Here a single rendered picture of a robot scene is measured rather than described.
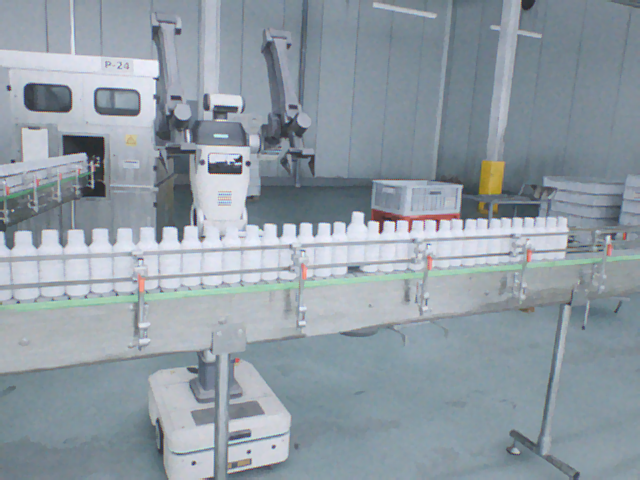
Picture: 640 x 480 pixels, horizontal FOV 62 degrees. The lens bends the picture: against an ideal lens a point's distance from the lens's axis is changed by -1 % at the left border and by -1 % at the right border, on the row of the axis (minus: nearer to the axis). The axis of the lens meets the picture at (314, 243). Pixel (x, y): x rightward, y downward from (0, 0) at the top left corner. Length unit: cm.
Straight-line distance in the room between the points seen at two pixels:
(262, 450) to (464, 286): 110
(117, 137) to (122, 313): 379
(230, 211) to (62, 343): 100
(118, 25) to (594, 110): 1082
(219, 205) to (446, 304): 98
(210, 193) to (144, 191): 299
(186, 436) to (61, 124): 362
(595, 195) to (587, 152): 507
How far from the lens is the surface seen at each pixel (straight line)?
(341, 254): 168
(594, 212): 861
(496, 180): 1177
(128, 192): 520
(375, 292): 175
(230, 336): 157
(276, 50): 229
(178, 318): 152
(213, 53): 947
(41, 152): 535
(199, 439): 229
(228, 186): 223
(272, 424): 237
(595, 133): 1350
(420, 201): 406
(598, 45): 1383
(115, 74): 519
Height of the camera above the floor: 144
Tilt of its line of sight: 12 degrees down
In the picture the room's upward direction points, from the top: 3 degrees clockwise
